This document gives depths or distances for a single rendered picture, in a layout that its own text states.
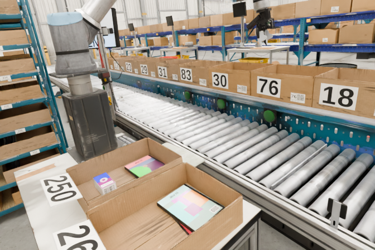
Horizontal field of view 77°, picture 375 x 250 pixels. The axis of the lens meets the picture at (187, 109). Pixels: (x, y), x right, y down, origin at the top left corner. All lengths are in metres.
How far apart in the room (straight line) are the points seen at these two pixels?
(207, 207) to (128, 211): 0.27
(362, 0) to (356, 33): 0.63
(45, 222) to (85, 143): 0.43
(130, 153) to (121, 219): 0.37
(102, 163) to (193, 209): 0.49
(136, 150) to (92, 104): 0.32
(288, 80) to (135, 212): 1.03
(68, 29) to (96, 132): 0.50
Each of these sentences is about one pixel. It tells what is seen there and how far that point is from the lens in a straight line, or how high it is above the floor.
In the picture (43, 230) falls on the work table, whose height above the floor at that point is 0.75.
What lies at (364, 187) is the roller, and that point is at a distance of 1.07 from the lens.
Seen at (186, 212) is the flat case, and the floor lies 0.78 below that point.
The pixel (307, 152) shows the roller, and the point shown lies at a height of 0.75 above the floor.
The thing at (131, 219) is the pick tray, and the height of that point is 0.76.
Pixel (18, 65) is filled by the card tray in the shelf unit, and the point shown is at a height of 1.20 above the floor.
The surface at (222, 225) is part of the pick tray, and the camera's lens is 0.74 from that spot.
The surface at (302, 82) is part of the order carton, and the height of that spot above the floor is 1.01.
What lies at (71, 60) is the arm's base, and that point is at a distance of 1.21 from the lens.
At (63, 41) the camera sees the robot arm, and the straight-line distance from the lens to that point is 1.22.
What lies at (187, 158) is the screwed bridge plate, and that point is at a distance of 1.14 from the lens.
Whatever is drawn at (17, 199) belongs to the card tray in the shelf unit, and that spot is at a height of 0.18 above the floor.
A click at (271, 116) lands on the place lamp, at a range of 1.44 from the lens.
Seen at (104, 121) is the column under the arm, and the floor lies 0.92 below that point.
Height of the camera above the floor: 1.33
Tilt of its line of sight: 18 degrees down
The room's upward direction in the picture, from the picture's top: 5 degrees counter-clockwise
